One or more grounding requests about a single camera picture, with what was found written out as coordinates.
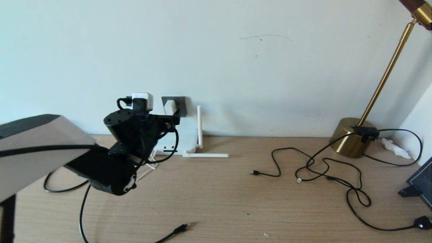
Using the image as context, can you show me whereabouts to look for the white power adapter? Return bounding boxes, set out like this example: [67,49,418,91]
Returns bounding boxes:
[164,100,178,116]

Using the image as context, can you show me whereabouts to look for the thin white adapter cable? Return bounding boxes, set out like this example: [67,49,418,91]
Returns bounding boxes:
[137,150,159,179]

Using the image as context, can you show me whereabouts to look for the black ethernet cable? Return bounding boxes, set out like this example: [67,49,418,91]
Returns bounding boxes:
[43,170,191,243]

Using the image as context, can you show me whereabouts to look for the white router with antennas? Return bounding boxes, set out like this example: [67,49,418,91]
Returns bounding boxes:
[154,106,229,158]

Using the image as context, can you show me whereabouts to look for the brass desk lamp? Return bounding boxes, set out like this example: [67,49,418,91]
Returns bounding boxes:
[330,0,432,159]

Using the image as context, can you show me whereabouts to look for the crumpled white tissue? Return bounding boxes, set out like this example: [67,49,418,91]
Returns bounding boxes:
[381,138,411,160]

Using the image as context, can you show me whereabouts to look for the black clip stand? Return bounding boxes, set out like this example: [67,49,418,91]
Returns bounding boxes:
[398,186,422,198]

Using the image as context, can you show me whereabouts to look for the grey wall socket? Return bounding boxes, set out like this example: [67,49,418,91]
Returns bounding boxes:
[161,97,186,117]

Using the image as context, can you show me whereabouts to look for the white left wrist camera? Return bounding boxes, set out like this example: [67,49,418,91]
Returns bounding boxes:
[131,92,154,112]

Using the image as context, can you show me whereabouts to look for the black USB cable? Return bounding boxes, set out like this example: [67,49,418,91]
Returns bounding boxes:
[250,148,363,190]

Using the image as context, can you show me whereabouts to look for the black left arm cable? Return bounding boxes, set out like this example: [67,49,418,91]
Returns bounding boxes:
[0,96,179,166]

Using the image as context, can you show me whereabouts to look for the black lamp power cable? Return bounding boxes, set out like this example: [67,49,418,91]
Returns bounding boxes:
[305,129,432,232]

